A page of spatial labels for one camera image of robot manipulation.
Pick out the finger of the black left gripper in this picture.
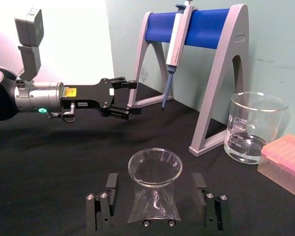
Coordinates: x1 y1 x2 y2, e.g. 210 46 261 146
101 103 142 121
107 76 139 90

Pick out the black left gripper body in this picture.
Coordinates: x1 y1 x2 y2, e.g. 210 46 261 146
61 78 116 117

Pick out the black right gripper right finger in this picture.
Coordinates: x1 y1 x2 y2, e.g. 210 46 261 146
191 172 231 232

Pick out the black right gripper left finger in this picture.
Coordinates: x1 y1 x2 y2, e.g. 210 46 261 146
85 173 119 232

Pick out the black table cloth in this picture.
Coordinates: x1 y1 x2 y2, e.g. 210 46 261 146
0 82 295 236

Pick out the white and blue pipette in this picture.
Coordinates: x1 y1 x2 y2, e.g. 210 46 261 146
160 0 195 112

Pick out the clear glass conical flask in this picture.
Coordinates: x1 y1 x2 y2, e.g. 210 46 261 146
127 147 183 225

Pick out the clear glass beaker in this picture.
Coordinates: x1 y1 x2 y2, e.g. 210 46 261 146
223 91 290 165

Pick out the pink pipette tip box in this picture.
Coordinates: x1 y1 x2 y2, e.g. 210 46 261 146
257 134 295 201

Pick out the grey stand with blue bar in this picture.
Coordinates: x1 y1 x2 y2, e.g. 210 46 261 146
126 3 250 158

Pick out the thin dark cable silver plug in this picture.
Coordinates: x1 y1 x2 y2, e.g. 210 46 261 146
47 102 77 123

